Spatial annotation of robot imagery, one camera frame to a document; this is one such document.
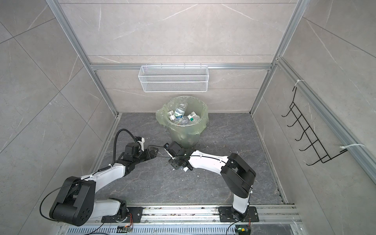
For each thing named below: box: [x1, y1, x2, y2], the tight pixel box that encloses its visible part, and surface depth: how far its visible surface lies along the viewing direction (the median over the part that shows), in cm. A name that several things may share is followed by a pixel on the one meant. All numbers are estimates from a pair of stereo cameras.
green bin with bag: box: [155, 95, 210, 148], surface depth 90 cm
